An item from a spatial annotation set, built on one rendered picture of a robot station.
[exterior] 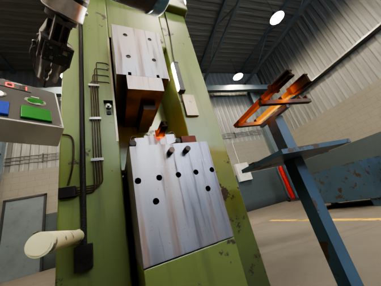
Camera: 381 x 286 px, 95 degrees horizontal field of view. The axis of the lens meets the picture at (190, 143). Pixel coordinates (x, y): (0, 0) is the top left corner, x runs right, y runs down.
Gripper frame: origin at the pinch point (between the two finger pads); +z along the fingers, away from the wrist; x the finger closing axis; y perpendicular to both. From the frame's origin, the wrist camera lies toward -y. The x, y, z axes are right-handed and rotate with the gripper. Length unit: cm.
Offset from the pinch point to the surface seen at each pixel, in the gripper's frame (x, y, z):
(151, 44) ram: 52, -51, -26
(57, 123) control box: 5.2, 4.3, 11.1
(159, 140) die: 45.6, 6.9, 9.9
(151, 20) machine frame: 67, -97, -43
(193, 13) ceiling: 424, -590, -203
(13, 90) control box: -5.8, -13.4, 11.1
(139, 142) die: 37.1, 5.4, 13.6
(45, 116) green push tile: 1.9, 2.1, 10.3
